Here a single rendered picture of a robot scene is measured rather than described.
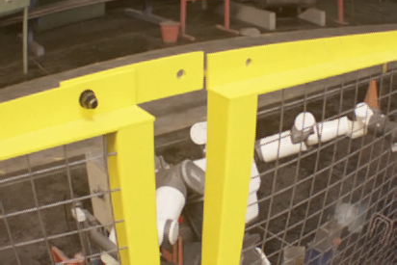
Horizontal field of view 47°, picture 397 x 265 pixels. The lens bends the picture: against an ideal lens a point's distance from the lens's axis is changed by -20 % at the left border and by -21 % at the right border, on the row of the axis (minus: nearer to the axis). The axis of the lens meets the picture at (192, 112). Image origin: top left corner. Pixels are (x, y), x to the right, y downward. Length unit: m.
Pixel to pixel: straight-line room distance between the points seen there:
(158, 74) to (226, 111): 0.10
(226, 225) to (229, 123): 0.17
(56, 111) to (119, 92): 0.09
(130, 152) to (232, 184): 0.18
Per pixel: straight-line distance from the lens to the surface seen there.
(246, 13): 9.41
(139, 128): 0.64
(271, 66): 0.81
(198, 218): 1.76
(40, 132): 0.62
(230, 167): 0.75
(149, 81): 0.69
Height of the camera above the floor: 2.06
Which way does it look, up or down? 22 degrees down
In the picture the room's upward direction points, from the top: 1 degrees clockwise
